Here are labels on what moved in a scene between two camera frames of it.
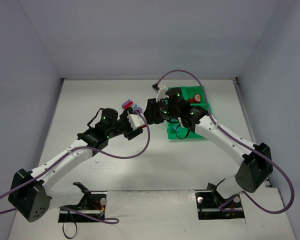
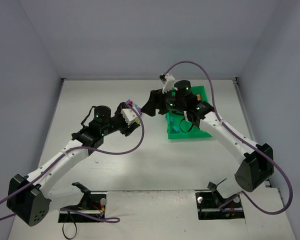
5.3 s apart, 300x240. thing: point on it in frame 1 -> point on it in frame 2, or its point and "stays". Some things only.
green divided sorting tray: [175, 128] stays
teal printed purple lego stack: [135, 108] stays
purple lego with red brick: [127, 104] stays
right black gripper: [151, 111] -> [156, 100]
